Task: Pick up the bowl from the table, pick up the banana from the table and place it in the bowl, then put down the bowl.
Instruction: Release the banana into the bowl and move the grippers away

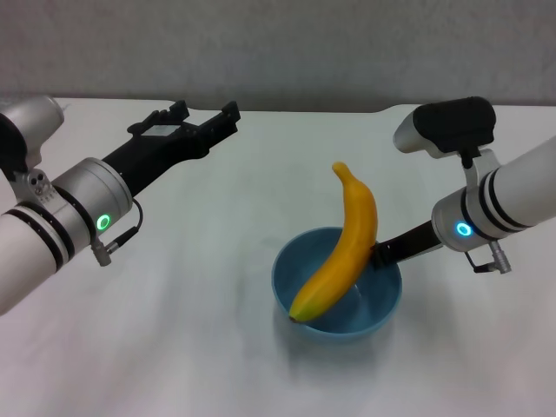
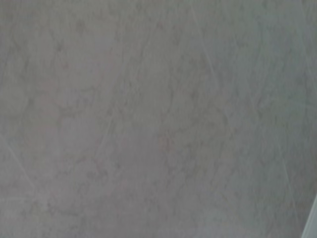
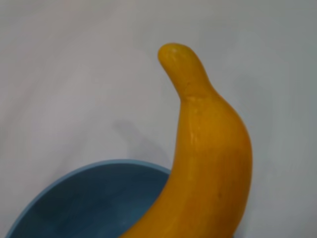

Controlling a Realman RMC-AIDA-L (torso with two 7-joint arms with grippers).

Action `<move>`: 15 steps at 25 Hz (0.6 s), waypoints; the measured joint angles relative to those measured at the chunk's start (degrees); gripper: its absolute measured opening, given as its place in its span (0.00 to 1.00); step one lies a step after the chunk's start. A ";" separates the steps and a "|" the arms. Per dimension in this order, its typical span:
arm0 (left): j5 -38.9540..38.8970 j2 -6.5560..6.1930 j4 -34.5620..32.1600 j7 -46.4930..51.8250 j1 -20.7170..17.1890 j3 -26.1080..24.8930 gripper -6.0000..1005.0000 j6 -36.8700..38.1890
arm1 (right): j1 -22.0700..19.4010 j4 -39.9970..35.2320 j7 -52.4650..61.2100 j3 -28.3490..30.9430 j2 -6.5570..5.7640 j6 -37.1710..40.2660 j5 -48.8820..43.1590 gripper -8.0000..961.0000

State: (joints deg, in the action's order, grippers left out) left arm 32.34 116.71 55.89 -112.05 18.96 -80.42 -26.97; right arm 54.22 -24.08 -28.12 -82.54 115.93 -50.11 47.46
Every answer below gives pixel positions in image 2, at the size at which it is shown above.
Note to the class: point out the white table edge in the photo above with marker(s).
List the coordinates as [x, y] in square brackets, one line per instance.
[312, 220]

